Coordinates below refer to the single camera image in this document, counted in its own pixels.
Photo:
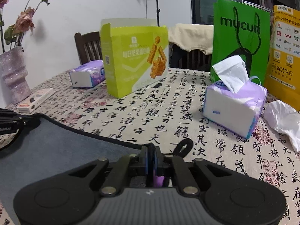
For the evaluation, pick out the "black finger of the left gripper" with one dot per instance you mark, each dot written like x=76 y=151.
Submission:
x=27 y=122

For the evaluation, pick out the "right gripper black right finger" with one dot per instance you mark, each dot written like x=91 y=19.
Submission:
x=226 y=195

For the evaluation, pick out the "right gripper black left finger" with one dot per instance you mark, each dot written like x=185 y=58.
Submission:
x=72 y=196

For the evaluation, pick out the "purple and grey towel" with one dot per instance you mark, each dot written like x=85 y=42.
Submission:
x=46 y=151

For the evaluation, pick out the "white flat product box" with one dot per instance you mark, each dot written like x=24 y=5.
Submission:
x=32 y=102

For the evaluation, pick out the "pink glitter vase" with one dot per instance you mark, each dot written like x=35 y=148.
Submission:
x=14 y=72

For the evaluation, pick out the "left purple tissue pack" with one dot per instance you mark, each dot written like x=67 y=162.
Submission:
x=88 y=75

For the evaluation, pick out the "purple tissue pack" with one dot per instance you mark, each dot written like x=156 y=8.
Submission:
x=88 y=75
x=234 y=102

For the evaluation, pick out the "dried pink roses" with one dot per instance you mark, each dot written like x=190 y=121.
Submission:
x=14 y=33

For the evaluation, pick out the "crumpled white tissue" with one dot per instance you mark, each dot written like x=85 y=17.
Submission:
x=285 y=120

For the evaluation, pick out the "right purple tissue pack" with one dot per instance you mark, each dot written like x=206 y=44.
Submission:
x=234 y=102

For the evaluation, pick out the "dark wooden chair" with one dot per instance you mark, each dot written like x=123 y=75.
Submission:
x=88 y=47

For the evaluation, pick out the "calligraphy print tablecloth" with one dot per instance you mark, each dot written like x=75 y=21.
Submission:
x=164 y=114

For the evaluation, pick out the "yellow paper bag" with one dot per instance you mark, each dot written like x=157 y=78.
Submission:
x=282 y=76

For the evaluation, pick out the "lime green snack box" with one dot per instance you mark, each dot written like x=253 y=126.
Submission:
x=135 y=53

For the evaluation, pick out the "dark chair under cloth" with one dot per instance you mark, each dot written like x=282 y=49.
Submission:
x=193 y=60

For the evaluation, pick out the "cream cloth on chair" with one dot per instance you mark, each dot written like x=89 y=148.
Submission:
x=190 y=37

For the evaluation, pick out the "green mucun paper bag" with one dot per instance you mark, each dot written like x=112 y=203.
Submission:
x=244 y=30

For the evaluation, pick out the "studio light on stand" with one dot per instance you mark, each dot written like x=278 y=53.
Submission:
x=158 y=12

